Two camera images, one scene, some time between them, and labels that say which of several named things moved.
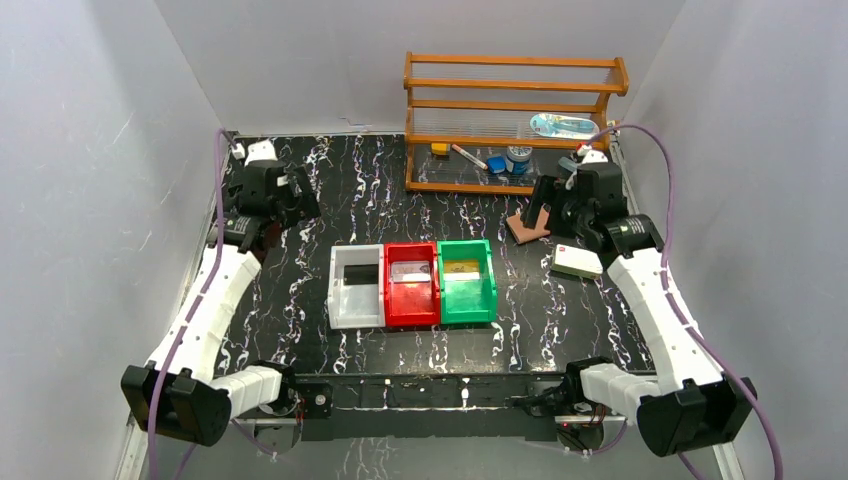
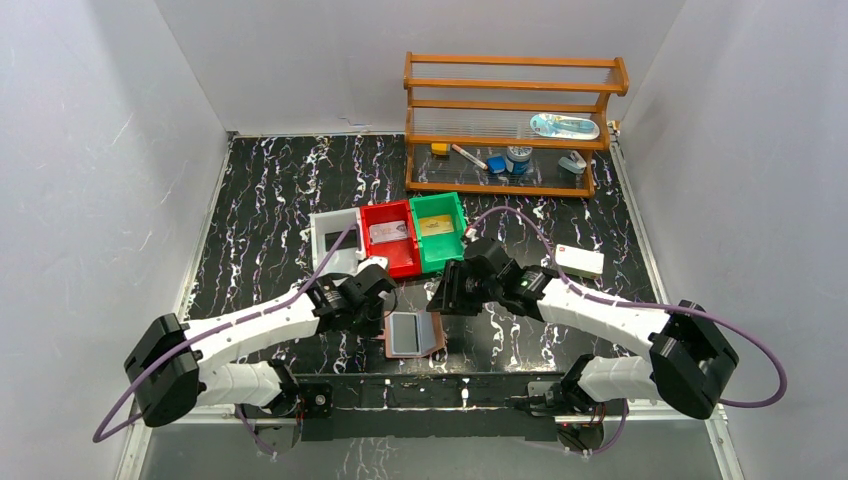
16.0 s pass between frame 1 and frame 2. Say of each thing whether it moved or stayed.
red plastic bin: moved
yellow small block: stayed
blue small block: stayed
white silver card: moved
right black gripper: moved
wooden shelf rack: stayed
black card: moved
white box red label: stayed
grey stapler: stayed
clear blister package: stayed
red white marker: stayed
